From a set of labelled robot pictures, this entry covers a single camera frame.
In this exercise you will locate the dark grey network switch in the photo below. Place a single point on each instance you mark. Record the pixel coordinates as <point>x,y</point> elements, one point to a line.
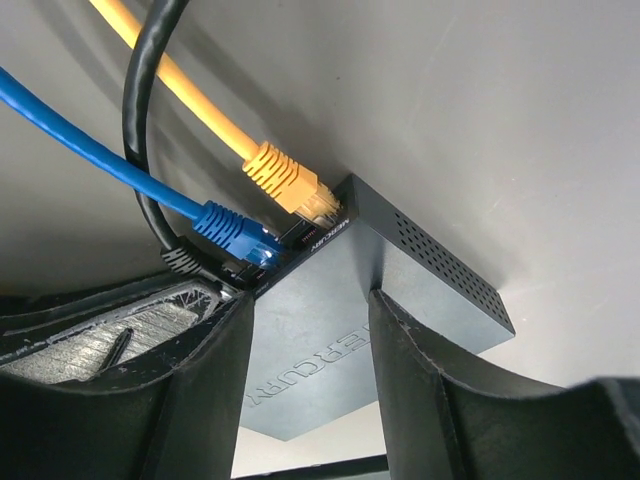
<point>311,361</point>

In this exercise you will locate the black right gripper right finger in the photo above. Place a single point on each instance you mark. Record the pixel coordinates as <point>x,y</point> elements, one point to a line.
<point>449,414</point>

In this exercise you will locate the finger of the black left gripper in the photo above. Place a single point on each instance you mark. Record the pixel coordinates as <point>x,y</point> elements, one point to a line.
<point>73,337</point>

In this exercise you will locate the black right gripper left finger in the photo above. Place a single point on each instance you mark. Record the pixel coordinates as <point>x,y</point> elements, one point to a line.
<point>170,413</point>

